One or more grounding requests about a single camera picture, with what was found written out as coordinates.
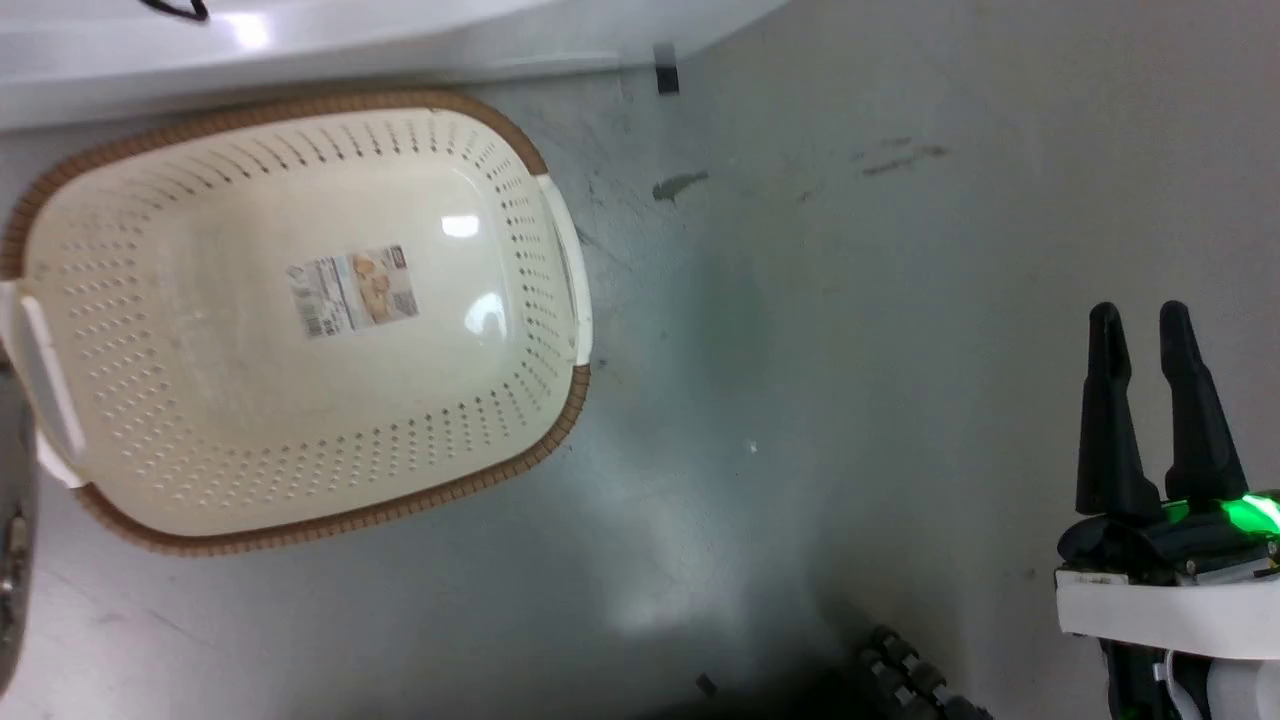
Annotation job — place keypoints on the cream perforated laundry basket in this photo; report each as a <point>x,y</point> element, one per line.
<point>250,400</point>

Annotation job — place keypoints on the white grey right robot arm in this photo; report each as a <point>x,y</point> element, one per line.
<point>1200,690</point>

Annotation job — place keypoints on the paper product label sticker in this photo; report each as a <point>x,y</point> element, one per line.
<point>352,291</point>

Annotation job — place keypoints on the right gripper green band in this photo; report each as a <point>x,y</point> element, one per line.
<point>1170,545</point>

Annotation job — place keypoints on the small black machine foot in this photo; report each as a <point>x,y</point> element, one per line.
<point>666,78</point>

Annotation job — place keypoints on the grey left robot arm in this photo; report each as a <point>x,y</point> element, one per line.
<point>14,540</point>

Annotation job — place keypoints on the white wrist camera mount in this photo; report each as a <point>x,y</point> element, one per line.
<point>1170,615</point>

